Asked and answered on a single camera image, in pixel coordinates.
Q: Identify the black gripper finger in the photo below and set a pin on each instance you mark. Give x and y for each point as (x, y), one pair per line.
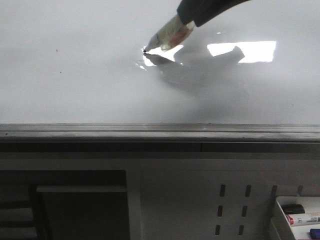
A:
(202, 11)

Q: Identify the white taped whiteboard marker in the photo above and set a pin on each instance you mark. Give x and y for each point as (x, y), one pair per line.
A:
(173, 33)

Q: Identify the white glossy whiteboard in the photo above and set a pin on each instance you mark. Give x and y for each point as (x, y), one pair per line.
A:
(82, 61)

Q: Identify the dark whiteboard marker tray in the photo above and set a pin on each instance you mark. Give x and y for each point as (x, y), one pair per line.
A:
(159, 133)

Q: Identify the white perforated pegboard panel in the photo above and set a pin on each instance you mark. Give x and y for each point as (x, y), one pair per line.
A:
(213, 199)

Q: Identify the black capped marker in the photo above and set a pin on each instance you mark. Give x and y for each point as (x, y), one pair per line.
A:
(290, 209)

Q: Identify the red capped white marker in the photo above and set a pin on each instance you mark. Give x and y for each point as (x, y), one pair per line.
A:
(303, 219)

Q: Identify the white marker storage bin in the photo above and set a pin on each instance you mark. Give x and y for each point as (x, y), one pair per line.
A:
(280, 227)

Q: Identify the blue capped marker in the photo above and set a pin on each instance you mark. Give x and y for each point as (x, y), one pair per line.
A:
(314, 233)

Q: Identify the dark framed panel with ledge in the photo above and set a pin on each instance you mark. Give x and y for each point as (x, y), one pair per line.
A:
(64, 205)

